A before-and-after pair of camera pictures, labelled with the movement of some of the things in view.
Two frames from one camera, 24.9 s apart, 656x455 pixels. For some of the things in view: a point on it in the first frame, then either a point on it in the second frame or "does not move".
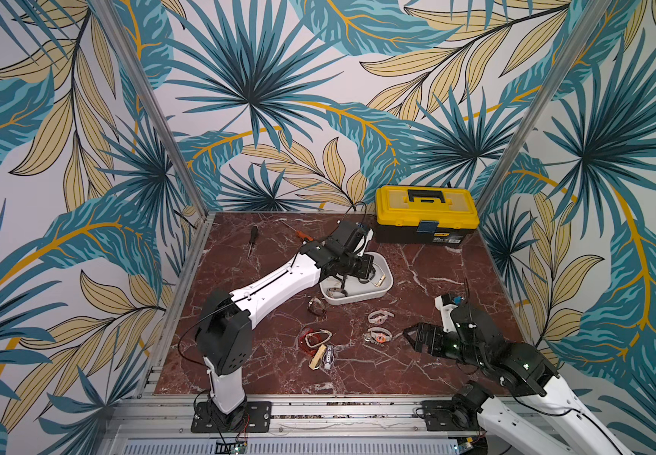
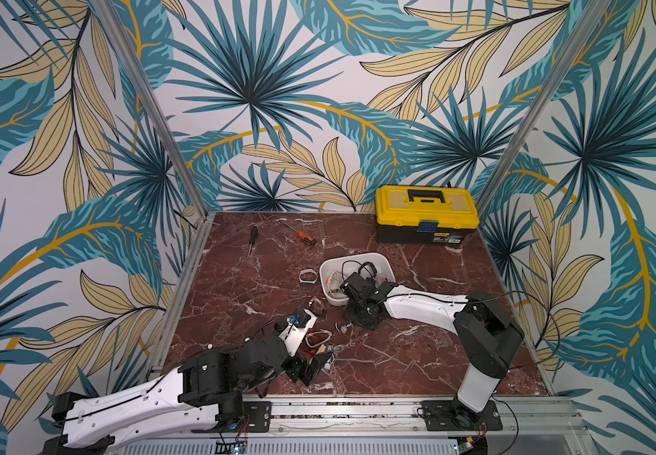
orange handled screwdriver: [298, 232] does not move
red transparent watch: [308, 337] does not move
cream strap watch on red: [307, 340] does not move
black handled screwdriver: [253, 237] does not move
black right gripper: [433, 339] to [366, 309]
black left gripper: [366, 267] to [313, 371]
